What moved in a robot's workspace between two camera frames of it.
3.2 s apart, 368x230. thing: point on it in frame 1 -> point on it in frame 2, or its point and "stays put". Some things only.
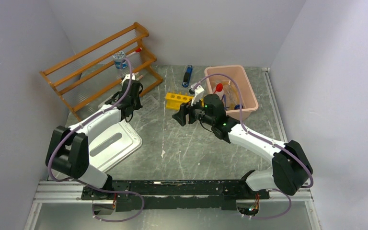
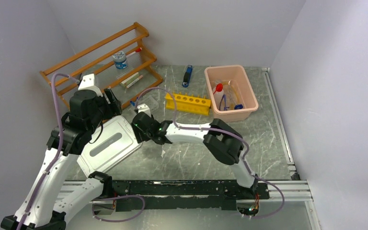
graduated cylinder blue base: [237, 107] stays put
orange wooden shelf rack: [102, 68] stays put
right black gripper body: [196, 112] -> [140, 136]
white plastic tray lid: [109, 143] stays put
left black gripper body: [136, 103] -> [104, 109]
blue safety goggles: [225, 107] stays put
